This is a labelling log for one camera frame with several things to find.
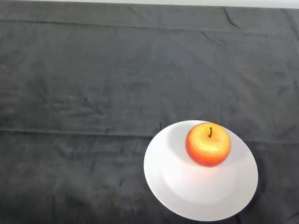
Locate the red yellow apple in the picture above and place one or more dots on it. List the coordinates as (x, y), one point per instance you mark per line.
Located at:
(208, 145)

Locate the white round plate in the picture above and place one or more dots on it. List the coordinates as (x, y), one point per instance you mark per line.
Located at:
(201, 184)

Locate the black cloth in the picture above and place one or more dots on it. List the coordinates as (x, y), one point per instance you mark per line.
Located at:
(116, 70)

